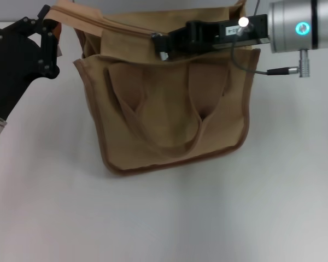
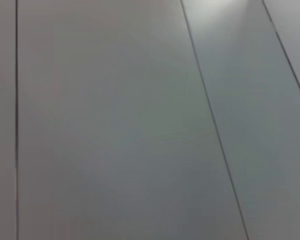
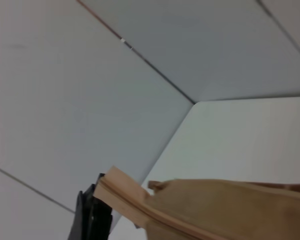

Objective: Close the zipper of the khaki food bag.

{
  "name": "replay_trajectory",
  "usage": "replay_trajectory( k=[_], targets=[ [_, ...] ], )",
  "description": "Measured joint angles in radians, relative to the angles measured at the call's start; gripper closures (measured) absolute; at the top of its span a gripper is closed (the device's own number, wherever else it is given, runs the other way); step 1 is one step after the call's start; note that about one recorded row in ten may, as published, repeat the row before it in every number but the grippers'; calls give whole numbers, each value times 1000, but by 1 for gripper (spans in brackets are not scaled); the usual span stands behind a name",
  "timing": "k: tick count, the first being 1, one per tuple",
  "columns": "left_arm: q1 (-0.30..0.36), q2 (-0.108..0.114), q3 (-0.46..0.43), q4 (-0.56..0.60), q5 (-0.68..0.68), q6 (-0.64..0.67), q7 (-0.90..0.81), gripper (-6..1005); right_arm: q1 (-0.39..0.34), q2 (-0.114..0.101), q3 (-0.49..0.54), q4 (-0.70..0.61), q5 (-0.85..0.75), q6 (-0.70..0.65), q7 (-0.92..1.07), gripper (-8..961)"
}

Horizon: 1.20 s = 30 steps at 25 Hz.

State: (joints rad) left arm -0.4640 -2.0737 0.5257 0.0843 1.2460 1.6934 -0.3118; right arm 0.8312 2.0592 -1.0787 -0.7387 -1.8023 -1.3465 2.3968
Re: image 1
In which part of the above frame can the right gripper cable with connector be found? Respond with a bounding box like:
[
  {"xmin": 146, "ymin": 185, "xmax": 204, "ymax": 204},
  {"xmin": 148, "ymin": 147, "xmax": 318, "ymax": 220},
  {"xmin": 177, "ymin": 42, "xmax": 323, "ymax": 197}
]
[{"xmin": 231, "ymin": 16, "xmax": 312, "ymax": 79}]

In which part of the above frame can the khaki canvas food bag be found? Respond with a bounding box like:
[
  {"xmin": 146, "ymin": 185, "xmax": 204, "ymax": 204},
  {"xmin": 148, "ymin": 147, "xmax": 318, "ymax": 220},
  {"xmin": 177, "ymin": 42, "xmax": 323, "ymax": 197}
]
[{"xmin": 48, "ymin": 0, "xmax": 262, "ymax": 177}]

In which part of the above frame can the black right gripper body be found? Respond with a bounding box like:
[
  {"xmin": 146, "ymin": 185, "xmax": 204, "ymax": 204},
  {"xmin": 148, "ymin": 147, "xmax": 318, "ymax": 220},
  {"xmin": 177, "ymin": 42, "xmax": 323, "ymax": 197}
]
[{"xmin": 168, "ymin": 13, "xmax": 271, "ymax": 55}]

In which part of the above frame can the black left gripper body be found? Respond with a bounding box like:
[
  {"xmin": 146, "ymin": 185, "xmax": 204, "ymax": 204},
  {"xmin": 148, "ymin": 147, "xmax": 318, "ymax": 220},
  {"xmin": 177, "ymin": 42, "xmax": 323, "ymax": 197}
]
[{"xmin": 0, "ymin": 16, "xmax": 61, "ymax": 121}]

